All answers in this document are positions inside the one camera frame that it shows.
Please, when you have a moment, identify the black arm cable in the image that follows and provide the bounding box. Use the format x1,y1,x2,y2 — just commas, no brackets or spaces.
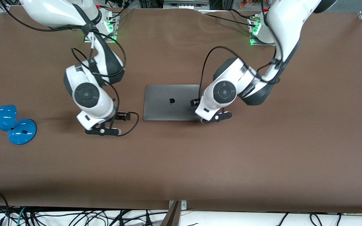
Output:
0,0,140,137
190,0,284,106

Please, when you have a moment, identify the grey metal post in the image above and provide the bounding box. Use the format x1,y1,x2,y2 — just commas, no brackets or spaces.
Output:
160,201,182,226

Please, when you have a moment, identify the grey laptop with black keyboard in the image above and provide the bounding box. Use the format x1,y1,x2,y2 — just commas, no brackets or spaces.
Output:
143,84,202,122

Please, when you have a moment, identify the small metal table bracket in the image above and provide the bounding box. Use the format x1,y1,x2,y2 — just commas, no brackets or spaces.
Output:
169,200,187,210

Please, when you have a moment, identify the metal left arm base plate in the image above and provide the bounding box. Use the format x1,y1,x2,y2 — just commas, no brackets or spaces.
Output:
249,16,277,46

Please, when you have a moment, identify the blue desk lamp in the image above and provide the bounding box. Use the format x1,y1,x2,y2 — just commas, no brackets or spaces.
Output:
0,105,37,145

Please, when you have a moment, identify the teal floor cable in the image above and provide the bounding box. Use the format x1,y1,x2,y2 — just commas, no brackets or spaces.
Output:
17,206,27,226

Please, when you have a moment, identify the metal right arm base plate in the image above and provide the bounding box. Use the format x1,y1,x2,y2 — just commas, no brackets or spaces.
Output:
85,9,119,43

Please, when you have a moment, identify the short black table cable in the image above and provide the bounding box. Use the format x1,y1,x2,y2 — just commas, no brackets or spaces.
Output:
228,9,251,19

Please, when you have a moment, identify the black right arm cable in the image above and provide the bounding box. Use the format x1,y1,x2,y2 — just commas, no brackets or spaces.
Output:
0,0,140,137

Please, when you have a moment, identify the grey background device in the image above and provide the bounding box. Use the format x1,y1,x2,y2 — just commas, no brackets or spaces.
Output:
163,0,211,10

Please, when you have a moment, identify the long black table cable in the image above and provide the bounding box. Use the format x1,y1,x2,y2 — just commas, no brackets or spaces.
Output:
200,13,254,27

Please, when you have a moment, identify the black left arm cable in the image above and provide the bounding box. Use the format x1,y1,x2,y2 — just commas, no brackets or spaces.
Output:
190,0,284,106

